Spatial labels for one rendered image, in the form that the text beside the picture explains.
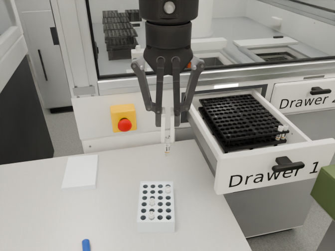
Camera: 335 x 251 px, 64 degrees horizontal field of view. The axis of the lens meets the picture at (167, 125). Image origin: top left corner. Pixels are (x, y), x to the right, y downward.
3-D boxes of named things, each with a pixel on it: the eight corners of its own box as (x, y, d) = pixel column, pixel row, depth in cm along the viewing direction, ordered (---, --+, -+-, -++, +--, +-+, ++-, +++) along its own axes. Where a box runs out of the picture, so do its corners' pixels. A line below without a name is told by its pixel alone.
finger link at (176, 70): (170, 51, 48) (178, 51, 48) (173, 106, 54) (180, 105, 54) (170, 59, 44) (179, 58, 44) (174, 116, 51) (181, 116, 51)
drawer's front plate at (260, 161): (324, 176, 68) (339, 141, 62) (216, 195, 63) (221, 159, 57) (319, 172, 70) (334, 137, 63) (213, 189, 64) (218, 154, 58)
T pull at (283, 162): (304, 168, 59) (306, 164, 58) (273, 174, 57) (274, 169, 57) (294, 158, 62) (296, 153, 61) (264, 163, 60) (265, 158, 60)
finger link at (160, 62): (165, 59, 44) (157, 58, 44) (161, 116, 51) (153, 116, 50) (165, 51, 48) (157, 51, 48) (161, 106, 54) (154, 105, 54)
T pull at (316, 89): (331, 93, 89) (332, 89, 88) (311, 95, 88) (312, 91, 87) (323, 88, 92) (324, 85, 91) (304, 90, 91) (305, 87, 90)
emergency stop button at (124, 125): (132, 132, 78) (131, 120, 76) (118, 133, 77) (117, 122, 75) (131, 126, 80) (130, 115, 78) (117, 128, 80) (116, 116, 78)
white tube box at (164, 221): (174, 232, 61) (174, 221, 59) (137, 232, 61) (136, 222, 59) (172, 191, 72) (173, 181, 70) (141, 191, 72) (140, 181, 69)
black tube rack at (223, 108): (283, 150, 74) (289, 130, 71) (223, 159, 71) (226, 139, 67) (247, 110, 92) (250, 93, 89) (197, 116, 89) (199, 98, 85)
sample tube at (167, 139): (170, 157, 58) (170, 139, 55) (164, 157, 58) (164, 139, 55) (169, 153, 59) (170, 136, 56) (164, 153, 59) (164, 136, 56)
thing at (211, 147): (315, 168, 68) (323, 149, 65) (220, 184, 64) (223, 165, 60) (245, 97, 101) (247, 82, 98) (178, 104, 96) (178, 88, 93)
